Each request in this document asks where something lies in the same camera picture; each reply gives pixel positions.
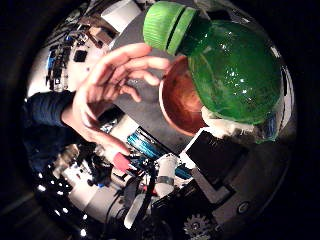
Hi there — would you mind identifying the green plastic bottle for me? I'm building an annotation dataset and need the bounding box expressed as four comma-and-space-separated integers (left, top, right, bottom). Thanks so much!
143, 0, 284, 144

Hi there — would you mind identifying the copper brown bowl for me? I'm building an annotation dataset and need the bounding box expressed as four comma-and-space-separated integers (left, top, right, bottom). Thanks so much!
158, 54, 209, 137

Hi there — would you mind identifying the blue ribbed cylinder part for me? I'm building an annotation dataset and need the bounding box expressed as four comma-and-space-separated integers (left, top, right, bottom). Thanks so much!
126, 128, 193, 179

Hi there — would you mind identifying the red office chair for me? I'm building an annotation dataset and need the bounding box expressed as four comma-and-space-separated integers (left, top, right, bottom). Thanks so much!
112, 151, 133, 173

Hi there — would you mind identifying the white box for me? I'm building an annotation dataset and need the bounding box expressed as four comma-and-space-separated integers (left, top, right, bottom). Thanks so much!
99, 0, 143, 33

